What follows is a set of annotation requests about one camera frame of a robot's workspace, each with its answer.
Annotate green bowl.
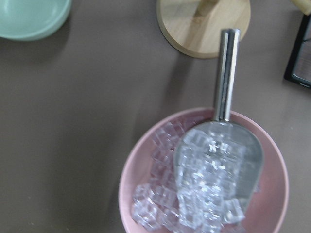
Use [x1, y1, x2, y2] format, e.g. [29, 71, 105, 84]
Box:
[0, 0, 72, 41]

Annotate wooden mug tree stand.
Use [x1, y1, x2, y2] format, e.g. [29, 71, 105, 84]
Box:
[156, 0, 251, 59]

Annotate pink bowl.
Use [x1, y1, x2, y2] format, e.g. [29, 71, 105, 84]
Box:
[119, 108, 289, 233]

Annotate metal ice scoop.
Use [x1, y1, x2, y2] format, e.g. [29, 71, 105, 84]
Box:
[174, 29, 264, 212]

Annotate clear plastic ice cubes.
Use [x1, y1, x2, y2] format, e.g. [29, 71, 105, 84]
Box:
[132, 122, 245, 233]

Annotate black wine glass rack tray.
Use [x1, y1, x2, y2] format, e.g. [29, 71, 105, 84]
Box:
[283, 15, 311, 89]

